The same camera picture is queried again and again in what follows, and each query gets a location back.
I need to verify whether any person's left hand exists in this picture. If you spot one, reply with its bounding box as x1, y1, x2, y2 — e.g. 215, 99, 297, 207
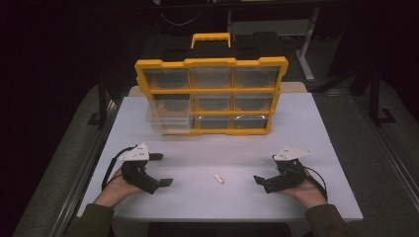
93, 168, 146, 209

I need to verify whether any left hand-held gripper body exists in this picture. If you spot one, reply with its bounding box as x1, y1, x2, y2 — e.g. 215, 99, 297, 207
119, 142, 162, 196

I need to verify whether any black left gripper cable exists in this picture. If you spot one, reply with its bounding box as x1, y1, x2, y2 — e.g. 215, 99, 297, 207
101, 145, 138, 193

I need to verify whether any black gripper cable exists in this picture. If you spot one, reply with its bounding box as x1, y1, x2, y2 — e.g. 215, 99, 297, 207
101, 145, 138, 193
304, 166, 330, 201

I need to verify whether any set of clear organizer drawers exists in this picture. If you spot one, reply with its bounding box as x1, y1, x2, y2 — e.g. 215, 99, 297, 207
144, 66, 282, 130

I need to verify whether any yellow and black organizer box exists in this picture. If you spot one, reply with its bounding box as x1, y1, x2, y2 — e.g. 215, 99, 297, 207
133, 32, 290, 137

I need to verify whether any grey metal floor rail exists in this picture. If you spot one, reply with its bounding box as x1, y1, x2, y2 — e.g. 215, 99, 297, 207
354, 95, 419, 206
48, 98, 124, 237

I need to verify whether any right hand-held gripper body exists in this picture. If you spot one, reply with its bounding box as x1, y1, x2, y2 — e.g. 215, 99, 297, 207
263, 146, 313, 195

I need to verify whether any person's right hand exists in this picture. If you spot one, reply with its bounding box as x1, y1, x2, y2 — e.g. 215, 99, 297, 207
280, 168, 329, 210

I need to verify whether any black metal stand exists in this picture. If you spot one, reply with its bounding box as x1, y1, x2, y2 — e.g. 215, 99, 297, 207
86, 77, 111, 130
368, 62, 397, 127

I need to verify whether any clear plastic drawer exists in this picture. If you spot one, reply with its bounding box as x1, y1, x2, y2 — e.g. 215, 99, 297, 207
145, 96, 196, 135

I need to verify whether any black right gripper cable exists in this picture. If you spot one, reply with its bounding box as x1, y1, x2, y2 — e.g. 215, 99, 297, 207
304, 166, 330, 201

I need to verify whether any thin hanging cable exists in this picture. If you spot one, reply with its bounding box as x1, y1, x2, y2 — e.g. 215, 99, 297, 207
160, 10, 203, 28

